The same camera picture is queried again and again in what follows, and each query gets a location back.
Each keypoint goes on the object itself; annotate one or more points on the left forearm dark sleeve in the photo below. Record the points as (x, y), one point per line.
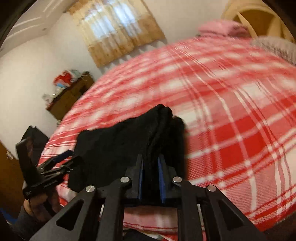
(24, 227)

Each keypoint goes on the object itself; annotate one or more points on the pink folded blanket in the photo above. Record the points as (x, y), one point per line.
(225, 28)

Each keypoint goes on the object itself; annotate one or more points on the striped pillow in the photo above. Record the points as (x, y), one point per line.
(278, 46)

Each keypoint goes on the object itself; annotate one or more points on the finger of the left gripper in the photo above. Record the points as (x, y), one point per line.
(51, 162)
(53, 176)

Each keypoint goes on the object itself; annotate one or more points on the cream wooden headboard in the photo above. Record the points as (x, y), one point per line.
(259, 18)

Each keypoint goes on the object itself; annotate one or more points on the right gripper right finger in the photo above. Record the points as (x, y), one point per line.
(204, 213)

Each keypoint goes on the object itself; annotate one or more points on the brown wooden door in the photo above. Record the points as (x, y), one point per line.
(11, 183)

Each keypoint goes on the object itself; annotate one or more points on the black folding chair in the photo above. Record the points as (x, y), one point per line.
(36, 143)

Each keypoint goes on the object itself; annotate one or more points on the black pants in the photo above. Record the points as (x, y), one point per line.
(107, 154)

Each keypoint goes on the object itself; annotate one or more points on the person left hand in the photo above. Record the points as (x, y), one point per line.
(35, 206)

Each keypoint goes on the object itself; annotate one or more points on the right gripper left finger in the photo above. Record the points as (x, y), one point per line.
(95, 213)

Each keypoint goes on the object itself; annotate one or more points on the red plaid bed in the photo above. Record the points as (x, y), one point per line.
(238, 104)

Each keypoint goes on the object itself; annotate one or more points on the red gift bag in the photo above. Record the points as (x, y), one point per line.
(63, 79)

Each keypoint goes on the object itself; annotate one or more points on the beige window curtain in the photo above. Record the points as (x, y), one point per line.
(112, 29)

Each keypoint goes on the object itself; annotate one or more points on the brown wooden desk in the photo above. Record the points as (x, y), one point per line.
(62, 104)

